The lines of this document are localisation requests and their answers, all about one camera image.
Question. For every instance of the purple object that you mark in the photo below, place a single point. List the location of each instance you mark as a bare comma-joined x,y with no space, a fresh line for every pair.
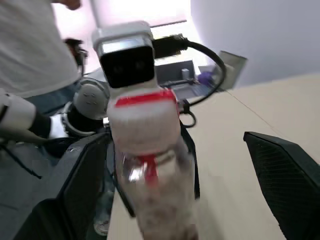
207,77

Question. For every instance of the white camera head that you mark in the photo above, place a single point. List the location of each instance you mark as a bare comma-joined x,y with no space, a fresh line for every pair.
125,31

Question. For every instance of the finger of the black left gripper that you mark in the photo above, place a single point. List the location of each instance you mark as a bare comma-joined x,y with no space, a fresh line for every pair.
192,160
121,192

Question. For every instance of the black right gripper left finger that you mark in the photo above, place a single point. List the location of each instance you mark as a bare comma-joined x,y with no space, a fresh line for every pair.
75,180

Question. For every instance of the grey flat panel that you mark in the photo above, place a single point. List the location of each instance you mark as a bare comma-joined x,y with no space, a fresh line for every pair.
233,70

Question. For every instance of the clear bottle with white cap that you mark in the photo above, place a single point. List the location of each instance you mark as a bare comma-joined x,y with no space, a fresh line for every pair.
150,122

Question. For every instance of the grey box with dark panel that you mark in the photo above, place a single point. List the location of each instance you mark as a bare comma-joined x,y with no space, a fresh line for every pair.
175,72

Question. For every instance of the clear wine glass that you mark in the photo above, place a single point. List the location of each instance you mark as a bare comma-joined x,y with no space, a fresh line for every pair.
102,220

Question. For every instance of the person in white shirt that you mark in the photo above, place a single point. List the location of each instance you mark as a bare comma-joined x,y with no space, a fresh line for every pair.
30,45

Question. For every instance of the black device behind person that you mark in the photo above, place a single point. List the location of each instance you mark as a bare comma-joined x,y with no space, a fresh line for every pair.
76,50

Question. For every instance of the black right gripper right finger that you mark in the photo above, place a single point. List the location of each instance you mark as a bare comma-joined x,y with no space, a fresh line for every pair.
287,180

